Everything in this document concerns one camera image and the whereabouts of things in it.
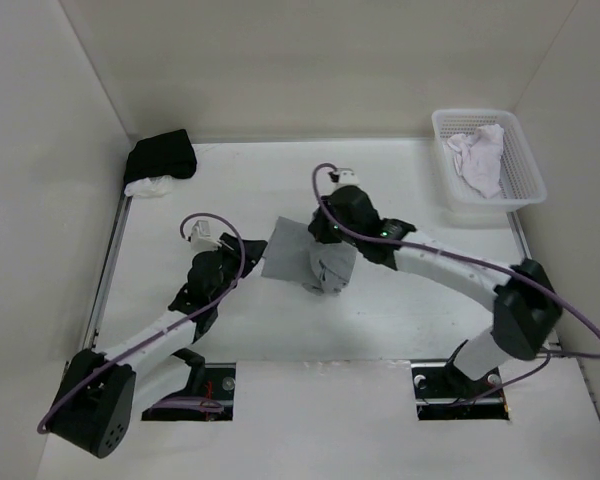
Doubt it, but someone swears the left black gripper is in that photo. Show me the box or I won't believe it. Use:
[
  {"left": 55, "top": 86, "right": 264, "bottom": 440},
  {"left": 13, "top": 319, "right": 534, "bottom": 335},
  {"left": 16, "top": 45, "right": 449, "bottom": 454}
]
[{"left": 210, "top": 234, "right": 266, "bottom": 305}]

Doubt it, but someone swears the grey tank top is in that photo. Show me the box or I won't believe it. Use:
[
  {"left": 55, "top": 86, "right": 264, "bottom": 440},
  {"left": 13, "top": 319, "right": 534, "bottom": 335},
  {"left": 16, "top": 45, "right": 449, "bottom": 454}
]
[{"left": 262, "top": 217, "right": 357, "bottom": 295}]

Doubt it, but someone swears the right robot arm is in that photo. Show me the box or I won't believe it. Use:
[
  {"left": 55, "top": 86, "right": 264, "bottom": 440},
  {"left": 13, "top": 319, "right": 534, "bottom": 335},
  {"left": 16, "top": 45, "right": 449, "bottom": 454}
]
[{"left": 308, "top": 185, "right": 562, "bottom": 396}]

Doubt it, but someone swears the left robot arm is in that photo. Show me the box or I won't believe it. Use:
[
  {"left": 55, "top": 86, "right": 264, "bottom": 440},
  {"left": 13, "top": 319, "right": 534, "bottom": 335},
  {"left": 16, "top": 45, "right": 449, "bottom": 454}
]
[{"left": 38, "top": 234, "right": 267, "bottom": 458}]

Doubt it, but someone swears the folded white tank top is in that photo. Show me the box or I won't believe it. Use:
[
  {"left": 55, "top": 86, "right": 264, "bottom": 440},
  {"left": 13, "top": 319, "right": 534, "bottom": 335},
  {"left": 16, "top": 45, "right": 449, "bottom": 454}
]
[{"left": 124, "top": 176, "right": 173, "bottom": 198}]

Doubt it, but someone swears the folded black tank top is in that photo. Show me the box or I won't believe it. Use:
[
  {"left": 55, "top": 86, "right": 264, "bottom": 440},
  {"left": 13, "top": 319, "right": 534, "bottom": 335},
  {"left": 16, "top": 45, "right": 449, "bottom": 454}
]
[{"left": 123, "top": 129, "right": 197, "bottom": 185}]

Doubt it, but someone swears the white tank top in basket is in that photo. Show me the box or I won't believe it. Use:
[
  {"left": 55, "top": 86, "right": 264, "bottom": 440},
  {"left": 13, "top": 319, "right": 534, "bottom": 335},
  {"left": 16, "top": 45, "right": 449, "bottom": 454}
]
[{"left": 446, "top": 124, "right": 505, "bottom": 199}]

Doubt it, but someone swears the white plastic basket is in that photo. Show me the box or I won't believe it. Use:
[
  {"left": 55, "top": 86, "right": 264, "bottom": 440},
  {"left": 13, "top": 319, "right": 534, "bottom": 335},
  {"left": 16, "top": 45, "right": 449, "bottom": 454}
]
[{"left": 431, "top": 109, "right": 547, "bottom": 215}]

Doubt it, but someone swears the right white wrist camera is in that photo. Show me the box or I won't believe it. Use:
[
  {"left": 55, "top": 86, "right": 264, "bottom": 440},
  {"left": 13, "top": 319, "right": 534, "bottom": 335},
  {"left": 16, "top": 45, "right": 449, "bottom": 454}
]
[{"left": 329, "top": 168, "right": 360, "bottom": 188}]

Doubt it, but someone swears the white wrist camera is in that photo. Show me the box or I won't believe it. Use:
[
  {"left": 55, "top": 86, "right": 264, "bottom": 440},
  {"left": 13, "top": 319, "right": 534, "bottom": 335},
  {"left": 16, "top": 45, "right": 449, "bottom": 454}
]
[
  {"left": 329, "top": 168, "right": 360, "bottom": 188},
  {"left": 189, "top": 220, "right": 220, "bottom": 253}
]

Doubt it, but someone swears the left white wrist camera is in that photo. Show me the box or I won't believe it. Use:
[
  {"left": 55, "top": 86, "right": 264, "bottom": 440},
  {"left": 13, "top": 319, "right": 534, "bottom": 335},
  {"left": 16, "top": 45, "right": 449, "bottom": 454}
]
[{"left": 189, "top": 220, "right": 220, "bottom": 253}]

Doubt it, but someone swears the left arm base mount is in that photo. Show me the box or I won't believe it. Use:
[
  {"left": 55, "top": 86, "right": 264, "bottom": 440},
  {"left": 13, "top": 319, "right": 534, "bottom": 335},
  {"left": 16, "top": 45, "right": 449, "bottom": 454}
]
[{"left": 141, "top": 364, "right": 236, "bottom": 422}]

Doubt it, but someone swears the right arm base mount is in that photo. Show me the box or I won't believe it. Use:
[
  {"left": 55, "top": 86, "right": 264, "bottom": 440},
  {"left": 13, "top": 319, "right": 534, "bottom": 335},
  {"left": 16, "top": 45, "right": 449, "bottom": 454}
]
[{"left": 411, "top": 361, "right": 509, "bottom": 421}]

